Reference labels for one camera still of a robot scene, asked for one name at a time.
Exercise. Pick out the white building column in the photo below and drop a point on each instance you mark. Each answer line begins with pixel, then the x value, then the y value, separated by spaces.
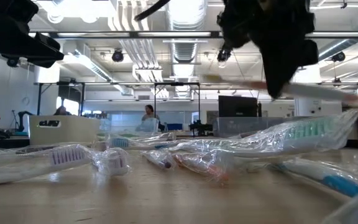
pixel 47 76
pixel 306 109

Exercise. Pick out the black background robot arm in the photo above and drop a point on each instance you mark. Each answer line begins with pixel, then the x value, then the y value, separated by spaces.
pixel 23 119

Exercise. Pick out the blue toothbrush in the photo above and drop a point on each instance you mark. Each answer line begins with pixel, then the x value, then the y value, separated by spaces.
pixel 118 142
pixel 342 185

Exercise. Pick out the clear plastic bin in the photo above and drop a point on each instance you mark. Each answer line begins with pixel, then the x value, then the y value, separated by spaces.
pixel 126 124

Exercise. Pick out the black background station frame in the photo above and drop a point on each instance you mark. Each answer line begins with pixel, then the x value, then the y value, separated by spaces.
pixel 39 99
pixel 179 84

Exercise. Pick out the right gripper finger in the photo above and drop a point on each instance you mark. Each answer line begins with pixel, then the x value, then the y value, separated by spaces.
pixel 278 81

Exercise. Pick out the black computer monitor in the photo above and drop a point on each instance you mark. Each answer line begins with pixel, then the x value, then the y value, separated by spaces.
pixel 238 107

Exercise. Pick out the person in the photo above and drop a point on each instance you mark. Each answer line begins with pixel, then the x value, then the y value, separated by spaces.
pixel 149 113
pixel 61 111

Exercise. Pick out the black background gripper device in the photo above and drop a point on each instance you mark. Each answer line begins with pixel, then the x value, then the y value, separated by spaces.
pixel 200 127

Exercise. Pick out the black ceiling spotlight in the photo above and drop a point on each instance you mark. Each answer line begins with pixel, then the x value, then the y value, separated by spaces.
pixel 117 56
pixel 12 62
pixel 339 57
pixel 224 56

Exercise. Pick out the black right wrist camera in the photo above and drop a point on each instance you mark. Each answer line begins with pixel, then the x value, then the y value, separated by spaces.
pixel 233 28

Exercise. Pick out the white plastic bin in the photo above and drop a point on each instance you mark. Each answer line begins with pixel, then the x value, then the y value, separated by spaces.
pixel 73 132

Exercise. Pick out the grey translucent plastic bin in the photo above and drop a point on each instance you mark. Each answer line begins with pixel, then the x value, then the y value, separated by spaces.
pixel 244 124

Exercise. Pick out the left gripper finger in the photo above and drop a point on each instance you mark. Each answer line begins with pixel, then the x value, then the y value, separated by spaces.
pixel 39 51

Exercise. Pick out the orange toothbrush in clear wrapper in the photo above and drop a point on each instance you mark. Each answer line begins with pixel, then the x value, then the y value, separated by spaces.
pixel 213 169

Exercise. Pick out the slanted silver ceiling duct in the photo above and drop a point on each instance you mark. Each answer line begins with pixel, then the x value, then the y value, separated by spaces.
pixel 346 40

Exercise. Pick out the blue box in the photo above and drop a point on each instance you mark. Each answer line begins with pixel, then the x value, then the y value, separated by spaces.
pixel 174 126

